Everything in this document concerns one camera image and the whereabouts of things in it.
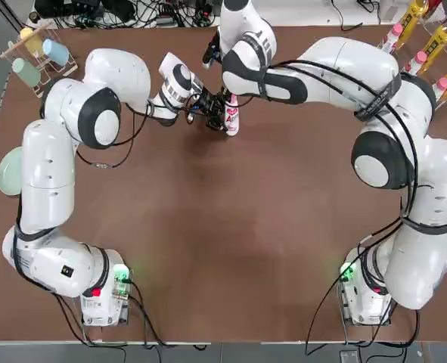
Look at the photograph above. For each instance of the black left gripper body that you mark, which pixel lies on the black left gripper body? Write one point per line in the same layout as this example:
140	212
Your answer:
206	101

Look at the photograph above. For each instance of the white drink bottle red label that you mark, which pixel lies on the white drink bottle red label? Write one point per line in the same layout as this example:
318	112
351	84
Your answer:
233	121

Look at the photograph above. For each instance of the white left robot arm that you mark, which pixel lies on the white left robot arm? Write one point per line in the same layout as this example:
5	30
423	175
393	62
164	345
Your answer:
45	181

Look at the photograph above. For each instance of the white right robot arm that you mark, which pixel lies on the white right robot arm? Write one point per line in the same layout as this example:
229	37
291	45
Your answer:
416	166

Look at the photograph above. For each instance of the white drink bottle pink cap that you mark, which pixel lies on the white drink bottle pink cap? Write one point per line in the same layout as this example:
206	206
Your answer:
442	86
391	38
416	64

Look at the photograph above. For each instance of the red cola bottle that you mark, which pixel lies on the red cola bottle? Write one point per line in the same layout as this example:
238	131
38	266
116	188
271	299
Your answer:
433	7

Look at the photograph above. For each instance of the white side table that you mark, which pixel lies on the white side table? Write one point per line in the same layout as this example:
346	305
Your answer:
302	15

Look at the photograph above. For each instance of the light blue cup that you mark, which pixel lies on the light blue cup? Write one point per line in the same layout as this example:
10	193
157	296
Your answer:
56	53

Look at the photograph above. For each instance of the black electronic device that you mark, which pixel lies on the black electronic device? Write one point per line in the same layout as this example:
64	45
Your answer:
68	7

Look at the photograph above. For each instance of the pale green cup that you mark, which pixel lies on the pale green cup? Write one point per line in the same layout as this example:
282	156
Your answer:
26	72

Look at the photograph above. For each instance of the yellow cup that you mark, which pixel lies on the yellow cup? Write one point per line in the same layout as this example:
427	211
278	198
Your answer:
32	43

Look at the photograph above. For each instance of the small dark jar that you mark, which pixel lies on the small dark jar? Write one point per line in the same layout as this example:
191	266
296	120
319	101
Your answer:
33	16

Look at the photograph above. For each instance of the pale green plate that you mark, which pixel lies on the pale green plate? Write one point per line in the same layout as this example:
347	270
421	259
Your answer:
7	174

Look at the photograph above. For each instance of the grey floor box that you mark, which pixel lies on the grey floor box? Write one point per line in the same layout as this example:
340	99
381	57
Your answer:
349	356

